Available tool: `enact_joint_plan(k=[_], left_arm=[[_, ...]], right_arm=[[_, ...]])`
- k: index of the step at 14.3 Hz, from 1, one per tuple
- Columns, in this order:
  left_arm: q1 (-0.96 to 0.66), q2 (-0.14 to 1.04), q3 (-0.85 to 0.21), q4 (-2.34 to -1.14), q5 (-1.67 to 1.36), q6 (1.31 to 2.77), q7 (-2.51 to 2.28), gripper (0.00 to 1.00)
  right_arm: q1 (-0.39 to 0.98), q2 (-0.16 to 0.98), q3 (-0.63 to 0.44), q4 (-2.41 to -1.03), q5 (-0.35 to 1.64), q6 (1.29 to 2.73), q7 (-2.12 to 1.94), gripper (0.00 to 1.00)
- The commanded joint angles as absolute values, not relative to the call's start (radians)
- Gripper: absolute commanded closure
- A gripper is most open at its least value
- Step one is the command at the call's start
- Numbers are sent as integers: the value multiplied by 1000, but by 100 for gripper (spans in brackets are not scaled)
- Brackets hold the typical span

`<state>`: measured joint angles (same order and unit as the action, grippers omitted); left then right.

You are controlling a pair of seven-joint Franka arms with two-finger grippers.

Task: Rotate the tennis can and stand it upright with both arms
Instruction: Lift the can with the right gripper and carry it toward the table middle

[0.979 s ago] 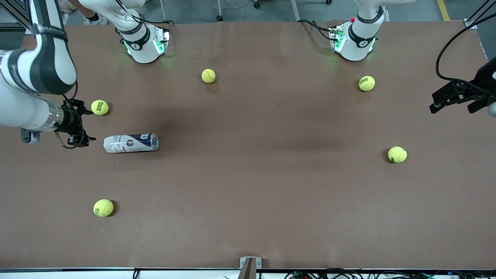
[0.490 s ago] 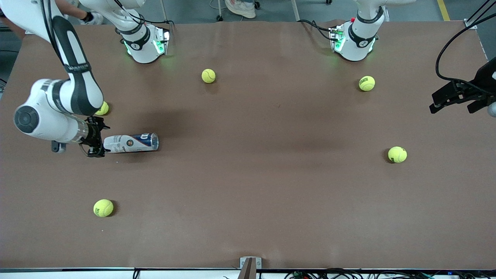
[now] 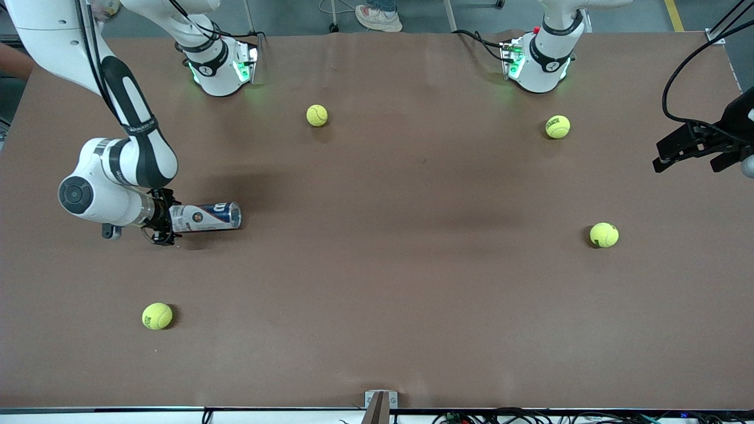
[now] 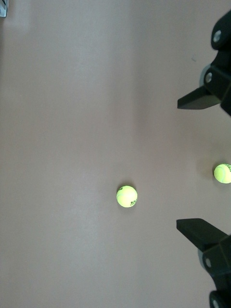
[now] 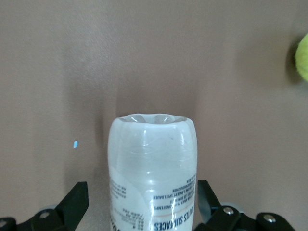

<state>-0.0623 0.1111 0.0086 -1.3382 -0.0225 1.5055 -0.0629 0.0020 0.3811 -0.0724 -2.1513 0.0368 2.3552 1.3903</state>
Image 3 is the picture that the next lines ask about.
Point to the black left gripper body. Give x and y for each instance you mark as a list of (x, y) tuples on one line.
[(740, 115)]

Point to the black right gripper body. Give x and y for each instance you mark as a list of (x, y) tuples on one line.
[(159, 217)]

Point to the white blue tennis ball can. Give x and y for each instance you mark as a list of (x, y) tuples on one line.
[(212, 217)]

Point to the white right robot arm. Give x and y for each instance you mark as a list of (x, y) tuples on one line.
[(94, 176)]

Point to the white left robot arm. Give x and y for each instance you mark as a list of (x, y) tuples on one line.
[(545, 70)]

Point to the yellow printed tennis ball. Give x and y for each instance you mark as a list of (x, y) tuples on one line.
[(157, 316), (604, 235), (557, 126)]

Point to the yellow tennis ball showing seam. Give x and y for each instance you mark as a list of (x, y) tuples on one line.
[(317, 115)]

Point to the clear plastic bag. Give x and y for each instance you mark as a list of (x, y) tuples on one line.
[(111, 7)]

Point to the grey chair leg with caster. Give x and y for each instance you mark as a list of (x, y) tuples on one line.
[(331, 26)]

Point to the grey table leg bar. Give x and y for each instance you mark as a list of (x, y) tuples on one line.
[(449, 17)]

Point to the white sneaker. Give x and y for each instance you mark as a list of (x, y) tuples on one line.
[(380, 20)]

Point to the aluminium frame profile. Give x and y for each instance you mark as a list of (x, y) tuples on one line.
[(714, 35)]

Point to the metal base connector bracket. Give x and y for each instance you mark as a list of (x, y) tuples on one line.
[(247, 62), (511, 59)]

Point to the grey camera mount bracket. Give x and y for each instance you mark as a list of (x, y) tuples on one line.
[(380, 406)]

